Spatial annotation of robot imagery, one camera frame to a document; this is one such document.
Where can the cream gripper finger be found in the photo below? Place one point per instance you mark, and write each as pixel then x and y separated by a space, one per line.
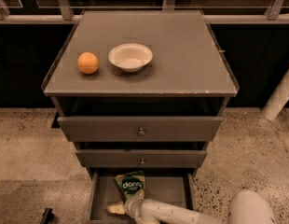
pixel 116 208

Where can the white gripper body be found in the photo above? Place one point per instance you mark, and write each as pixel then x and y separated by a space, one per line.
pixel 130 205

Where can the green rice chip bag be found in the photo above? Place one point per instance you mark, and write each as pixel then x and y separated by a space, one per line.
pixel 131 184

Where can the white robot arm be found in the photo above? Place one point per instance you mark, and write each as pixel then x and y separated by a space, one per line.
pixel 245 207

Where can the grey bottom drawer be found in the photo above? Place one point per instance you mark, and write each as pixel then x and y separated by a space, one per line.
pixel 173 188

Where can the grey drawer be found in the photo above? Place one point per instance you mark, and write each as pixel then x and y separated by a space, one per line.
pixel 139 129
pixel 147 158
pixel 173 188

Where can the grey middle drawer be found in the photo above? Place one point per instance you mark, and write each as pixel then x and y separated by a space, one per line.
pixel 147 158

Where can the grey top drawer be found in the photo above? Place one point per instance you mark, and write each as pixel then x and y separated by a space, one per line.
pixel 139 129

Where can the grey drawer cabinet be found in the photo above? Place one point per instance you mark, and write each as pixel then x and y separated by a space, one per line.
pixel 187 77

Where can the black object on floor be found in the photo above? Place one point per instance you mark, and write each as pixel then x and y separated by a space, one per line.
pixel 47 216

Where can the white bowl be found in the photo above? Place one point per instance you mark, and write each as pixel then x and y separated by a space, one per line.
pixel 130 57

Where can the orange fruit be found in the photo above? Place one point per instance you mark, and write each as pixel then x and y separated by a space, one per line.
pixel 87 63

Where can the white pipe post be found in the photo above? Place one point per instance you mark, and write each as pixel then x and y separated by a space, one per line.
pixel 278 99

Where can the metal window frame rail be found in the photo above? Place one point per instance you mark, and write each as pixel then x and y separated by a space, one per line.
pixel 214 11

